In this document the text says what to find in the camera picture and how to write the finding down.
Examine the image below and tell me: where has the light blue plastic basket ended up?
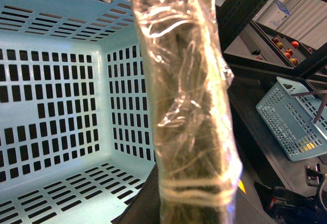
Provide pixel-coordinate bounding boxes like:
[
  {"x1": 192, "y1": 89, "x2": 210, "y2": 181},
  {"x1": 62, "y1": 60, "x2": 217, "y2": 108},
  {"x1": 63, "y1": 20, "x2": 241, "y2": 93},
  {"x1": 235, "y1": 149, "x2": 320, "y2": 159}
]
[{"x1": 1, "y1": 0, "x2": 155, "y2": 223}]

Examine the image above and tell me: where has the grey-brown basket handle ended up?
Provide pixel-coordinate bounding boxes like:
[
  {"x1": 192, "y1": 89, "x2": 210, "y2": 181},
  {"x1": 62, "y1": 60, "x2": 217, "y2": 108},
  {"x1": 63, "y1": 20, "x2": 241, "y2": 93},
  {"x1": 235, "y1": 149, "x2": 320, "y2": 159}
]
[{"x1": 131, "y1": 0, "x2": 243, "y2": 223}]

